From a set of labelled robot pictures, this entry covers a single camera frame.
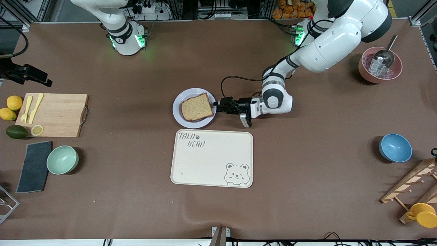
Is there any brown bread slice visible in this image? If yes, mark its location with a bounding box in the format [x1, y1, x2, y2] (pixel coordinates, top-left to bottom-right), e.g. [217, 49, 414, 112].
[181, 93, 214, 122]

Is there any white round plate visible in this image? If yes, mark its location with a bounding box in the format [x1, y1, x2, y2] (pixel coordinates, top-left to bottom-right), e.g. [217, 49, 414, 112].
[172, 88, 217, 129]

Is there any yellow lemon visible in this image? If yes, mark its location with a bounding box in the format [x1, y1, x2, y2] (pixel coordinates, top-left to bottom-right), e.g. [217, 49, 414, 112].
[0, 108, 17, 121]
[7, 96, 23, 111]

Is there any yellow plastic knife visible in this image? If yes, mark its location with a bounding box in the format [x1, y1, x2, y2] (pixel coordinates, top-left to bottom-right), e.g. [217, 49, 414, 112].
[29, 93, 44, 125]

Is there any yellow plastic fork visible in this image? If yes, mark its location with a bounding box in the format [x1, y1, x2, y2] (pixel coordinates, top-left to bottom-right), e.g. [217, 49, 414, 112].
[21, 95, 33, 124]

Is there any wooden cutting board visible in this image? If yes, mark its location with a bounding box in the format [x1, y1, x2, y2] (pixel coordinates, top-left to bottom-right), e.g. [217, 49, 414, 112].
[15, 93, 90, 138]

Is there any cream bear print tray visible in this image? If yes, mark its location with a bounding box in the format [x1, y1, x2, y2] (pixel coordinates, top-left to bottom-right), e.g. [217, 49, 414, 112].
[170, 129, 254, 188]

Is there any green avocado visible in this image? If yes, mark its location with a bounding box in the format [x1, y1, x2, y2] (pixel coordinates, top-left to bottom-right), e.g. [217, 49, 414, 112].
[5, 125, 29, 139]

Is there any mint green bowl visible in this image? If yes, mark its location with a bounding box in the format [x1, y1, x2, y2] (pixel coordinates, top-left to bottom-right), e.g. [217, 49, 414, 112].
[47, 146, 79, 175]

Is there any dark grey cloth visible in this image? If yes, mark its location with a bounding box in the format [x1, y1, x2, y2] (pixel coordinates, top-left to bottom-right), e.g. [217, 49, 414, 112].
[15, 141, 53, 194]

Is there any brown table cover sheet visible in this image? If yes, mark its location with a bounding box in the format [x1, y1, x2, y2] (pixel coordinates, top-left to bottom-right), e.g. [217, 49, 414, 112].
[0, 19, 437, 241]

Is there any orange bread roll pile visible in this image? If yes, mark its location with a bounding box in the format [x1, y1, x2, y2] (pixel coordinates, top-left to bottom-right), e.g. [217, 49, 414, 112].
[272, 0, 316, 19]

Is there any white power strip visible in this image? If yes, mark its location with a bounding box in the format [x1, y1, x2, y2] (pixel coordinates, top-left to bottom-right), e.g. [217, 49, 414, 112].
[131, 0, 171, 21]

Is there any pink bowl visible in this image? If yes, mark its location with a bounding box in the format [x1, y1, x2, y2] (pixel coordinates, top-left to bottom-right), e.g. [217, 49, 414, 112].
[358, 47, 403, 84]

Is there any clear ice cube pile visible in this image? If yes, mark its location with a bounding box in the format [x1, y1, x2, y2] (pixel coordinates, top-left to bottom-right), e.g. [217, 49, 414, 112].
[368, 60, 393, 77]

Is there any metal scoop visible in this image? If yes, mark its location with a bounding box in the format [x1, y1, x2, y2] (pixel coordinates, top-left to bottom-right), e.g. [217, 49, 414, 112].
[370, 34, 398, 68]

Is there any blue bowl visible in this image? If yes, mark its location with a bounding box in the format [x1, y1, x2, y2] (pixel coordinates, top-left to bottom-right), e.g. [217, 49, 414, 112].
[378, 133, 413, 163]

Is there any wooden rack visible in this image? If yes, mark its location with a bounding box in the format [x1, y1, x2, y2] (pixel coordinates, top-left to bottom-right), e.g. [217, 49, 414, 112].
[380, 158, 437, 224]

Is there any yellow cup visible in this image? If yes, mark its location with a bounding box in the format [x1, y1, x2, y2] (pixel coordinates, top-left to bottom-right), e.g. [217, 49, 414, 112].
[406, 203, 437, 228]

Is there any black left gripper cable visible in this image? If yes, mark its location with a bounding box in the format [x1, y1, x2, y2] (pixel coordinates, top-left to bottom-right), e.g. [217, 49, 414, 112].
[220, 19, 337, 103]

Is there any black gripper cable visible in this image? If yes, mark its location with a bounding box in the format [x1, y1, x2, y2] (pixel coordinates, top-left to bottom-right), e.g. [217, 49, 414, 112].
[0, 16, 29, 58]
[220, 19, 337, 103]

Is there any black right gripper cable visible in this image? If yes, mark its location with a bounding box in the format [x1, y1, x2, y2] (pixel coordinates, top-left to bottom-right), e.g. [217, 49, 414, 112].
[0, 16, 29, 58]

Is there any metal wire rack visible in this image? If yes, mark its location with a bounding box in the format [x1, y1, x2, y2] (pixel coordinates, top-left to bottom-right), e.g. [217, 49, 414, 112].
[0, 186, 20, 224]

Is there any metal table bracket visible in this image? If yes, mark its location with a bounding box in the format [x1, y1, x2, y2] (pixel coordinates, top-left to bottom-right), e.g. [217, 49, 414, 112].
[211, 226, 231, 246]

